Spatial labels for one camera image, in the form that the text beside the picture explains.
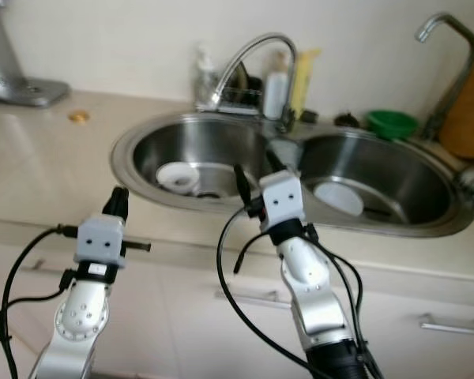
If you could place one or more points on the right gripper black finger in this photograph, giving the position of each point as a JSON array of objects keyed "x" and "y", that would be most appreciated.
[
  {"x": 275, "y": 163},
  {"x": 242, "y": 185}
]

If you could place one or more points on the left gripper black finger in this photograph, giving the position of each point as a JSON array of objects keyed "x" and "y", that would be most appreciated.
[
  {"x": 110, "y": 199},
  {"x": 122, "y": 199}
]

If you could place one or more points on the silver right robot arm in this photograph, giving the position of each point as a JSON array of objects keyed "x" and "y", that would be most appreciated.
[{"x": 308, "y": 284}]

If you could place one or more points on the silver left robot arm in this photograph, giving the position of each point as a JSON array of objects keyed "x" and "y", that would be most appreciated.
[{"x": 79, "y": 324}]

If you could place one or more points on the beige kitchen cabinet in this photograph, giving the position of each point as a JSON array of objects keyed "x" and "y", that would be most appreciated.
[{"x": 189, "y": 339}]

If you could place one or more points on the white round dish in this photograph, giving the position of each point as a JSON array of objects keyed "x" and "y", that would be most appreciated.
[{"x": 170, "y": 175}]

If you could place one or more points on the plain white bottle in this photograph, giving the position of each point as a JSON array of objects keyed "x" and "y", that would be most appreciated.
[{"x": 276, "y": 95}]

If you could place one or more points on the black drain stopper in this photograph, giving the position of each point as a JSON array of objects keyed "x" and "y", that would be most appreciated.
[{"x": 346, "y": 121}]

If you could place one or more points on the small gold lid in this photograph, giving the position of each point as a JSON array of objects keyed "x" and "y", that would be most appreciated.
[{"x": 79, "y": 117}]

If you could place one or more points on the dark scouring pad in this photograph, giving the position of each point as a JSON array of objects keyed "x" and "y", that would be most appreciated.
[{"x": 246, "y": 77}]

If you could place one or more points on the yellow cleaning cloth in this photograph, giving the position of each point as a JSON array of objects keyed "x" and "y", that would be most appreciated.
[{"x": 306, "y": 75}]

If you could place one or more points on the clear soap dispenser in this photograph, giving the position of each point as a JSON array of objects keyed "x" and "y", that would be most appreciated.
[{"x": 204, "y": 79}]

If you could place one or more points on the green plastic bowl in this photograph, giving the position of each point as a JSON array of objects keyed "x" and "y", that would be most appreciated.
[{"x": 391, "y": 124}]

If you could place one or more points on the curved chrome faucet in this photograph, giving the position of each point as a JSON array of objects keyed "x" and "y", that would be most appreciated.
[{"x": 268, "y": 35}]

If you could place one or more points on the stainless steel double sink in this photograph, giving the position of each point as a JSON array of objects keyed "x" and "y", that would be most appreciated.
[{"x": 403, "y": 181}]

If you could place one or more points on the grey appliance base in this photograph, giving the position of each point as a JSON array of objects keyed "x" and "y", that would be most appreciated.
[{"x": 4, "y": 55}]

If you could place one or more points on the round wooden cutting board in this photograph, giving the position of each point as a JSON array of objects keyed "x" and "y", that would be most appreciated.
[{"x": 470, "y": 118}]

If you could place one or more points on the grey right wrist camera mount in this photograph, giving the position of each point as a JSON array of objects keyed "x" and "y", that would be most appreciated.
[{"x": 283, "y": 197}]

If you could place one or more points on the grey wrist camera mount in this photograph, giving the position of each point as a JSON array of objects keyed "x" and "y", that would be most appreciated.
[
  {"x": 101, "y": 241},
  {"x": 283, "y": 197}
]

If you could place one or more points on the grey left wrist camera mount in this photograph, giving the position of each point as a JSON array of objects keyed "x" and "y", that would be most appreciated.
[{"x": 101, "y": 241}]

